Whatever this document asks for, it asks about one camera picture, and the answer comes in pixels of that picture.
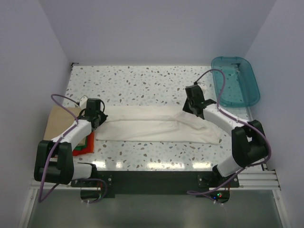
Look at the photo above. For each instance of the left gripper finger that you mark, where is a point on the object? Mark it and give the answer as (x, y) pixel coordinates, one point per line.
(102, 117)
(97, 123)

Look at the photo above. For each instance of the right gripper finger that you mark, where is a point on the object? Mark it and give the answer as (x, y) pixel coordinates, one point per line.
(195, 110)
(186, 107)

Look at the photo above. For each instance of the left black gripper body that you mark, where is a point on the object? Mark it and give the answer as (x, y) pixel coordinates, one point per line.
(99, 115)

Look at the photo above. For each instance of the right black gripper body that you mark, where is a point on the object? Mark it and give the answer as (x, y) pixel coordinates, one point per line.
(191, 102)

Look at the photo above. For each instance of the white t shirt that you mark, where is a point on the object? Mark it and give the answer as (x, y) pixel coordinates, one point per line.
(156, 124)

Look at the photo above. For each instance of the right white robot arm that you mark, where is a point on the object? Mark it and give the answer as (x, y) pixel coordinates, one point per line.
(248, 140)

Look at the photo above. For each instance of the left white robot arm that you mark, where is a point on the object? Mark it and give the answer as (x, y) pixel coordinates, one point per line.
(54, 159)

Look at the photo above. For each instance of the folded orange t shirt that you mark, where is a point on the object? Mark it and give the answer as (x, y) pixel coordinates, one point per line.
(90, 145)

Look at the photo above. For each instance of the folded green t shirt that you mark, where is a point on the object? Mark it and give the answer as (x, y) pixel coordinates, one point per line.
(80, 147)

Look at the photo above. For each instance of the folded beige t shirt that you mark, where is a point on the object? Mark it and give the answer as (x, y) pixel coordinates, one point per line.
(59, 120)

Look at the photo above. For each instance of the teal plastic bin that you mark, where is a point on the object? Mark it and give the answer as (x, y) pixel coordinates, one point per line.
(234, 77)

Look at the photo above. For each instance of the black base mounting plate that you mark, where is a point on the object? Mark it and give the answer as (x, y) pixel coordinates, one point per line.
(112, 183)

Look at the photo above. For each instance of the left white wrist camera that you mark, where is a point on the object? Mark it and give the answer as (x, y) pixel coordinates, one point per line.
(82, 101)

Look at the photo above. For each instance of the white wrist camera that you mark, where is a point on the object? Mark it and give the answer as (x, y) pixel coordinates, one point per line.
(203, 87)
(82, 101)

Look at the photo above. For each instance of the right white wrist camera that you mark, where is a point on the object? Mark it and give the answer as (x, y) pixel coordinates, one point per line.
(203, 87)

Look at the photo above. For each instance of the aluminium frame rail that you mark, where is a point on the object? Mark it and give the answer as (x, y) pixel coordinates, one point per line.
(248, 180)

